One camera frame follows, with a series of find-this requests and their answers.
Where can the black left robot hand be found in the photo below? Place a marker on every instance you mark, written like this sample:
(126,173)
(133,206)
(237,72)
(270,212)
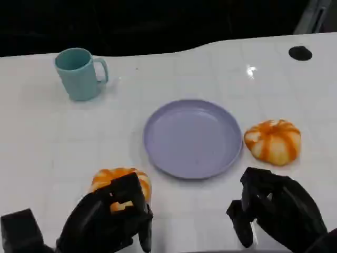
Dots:
(100,221)

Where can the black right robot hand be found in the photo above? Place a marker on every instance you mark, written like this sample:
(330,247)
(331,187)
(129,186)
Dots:
(287,210)

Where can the orange and white bread roll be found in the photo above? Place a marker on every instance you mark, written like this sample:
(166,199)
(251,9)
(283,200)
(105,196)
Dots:
(123,182)
(273,143)

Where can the lilac plate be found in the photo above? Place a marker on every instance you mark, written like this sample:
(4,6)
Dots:
(193,139)

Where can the pale green mug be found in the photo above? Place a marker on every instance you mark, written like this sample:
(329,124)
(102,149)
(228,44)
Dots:
(77,75)

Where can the black table grommet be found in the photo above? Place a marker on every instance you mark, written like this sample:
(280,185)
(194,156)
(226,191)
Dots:
(300,53)

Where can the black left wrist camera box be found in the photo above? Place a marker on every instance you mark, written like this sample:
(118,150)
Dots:
(21,232)

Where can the grey metal frame post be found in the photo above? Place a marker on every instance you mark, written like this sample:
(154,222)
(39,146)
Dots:
(312,16)

